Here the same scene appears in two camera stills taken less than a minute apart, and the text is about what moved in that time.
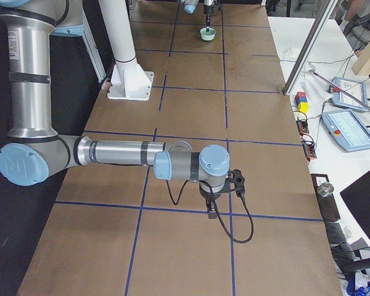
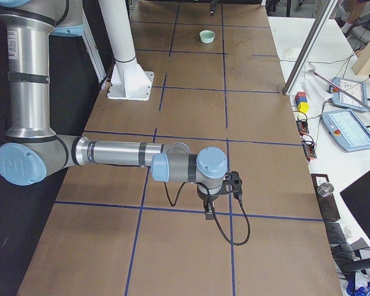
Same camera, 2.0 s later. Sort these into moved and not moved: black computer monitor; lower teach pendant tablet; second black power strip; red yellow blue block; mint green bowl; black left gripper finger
Moved: mint green bowl; black left gripper finger
Not moved: red yellow blue block; second black power strip; black computer monitor; lower teach pendant tablet
